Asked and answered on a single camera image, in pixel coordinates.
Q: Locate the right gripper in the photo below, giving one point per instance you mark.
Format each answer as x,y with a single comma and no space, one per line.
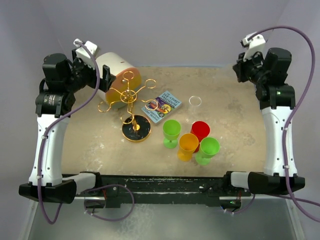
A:
241,66

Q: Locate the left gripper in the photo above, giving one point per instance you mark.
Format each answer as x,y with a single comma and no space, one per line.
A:
78,63

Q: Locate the red plastic goblet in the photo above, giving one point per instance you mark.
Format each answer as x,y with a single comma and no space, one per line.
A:
201,130

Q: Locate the green goblet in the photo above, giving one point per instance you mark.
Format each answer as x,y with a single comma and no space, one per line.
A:
171,131
208,148

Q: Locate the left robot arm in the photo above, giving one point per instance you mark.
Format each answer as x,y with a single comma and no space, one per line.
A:
53,107

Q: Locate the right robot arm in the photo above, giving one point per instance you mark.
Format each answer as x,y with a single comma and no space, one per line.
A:
277,100

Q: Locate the gold wine glass rack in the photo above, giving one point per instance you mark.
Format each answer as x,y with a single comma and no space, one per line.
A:
136,128

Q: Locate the white orange cylinder appliance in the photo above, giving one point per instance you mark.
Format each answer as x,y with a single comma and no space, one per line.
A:
117,66

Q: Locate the colourful children's book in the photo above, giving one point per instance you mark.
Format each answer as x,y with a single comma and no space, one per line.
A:
161,107

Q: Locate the clear glass on table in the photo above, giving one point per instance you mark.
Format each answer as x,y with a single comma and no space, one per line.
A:
194,103

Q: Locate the orange plastic goblet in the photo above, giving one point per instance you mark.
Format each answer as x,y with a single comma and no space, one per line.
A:
188,143

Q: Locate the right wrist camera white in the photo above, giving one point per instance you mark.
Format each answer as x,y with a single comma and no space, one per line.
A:
253,45

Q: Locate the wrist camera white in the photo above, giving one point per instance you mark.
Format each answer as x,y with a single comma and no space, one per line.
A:
253,45
81,52

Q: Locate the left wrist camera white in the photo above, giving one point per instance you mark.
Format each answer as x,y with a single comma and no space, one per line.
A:
81,52

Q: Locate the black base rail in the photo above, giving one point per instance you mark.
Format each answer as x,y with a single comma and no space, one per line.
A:
185,190

